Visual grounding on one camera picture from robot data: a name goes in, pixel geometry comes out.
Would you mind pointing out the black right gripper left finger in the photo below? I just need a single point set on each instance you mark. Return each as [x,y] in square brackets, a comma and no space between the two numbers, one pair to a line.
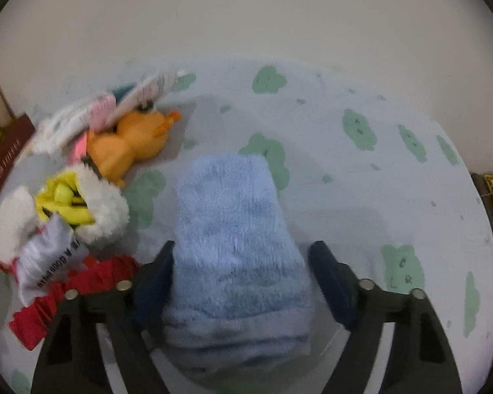
[71,357]

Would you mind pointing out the white tissue packet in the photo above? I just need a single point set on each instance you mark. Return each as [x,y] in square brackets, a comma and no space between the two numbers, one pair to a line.
[46,258]

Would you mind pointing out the white plush yellow toy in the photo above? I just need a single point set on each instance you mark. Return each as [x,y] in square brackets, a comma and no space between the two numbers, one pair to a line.
[94,208]

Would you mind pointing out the light blue fluffy towel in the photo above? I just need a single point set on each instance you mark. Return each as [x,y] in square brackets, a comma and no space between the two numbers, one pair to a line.
[241,297]

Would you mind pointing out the teal pink sock package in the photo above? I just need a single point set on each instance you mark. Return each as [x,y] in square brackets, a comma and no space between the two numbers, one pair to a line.
[99,112]

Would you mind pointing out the orange squishy toy figure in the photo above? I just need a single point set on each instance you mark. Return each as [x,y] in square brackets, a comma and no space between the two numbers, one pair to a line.
[138,137]

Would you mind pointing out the cloud-patterned blue bedsheet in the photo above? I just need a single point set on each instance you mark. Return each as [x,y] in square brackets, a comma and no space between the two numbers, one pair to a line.
[379,182]

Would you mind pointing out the dark red gold tin box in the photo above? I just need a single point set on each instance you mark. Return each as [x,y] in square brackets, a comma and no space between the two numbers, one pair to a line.
[16,135]

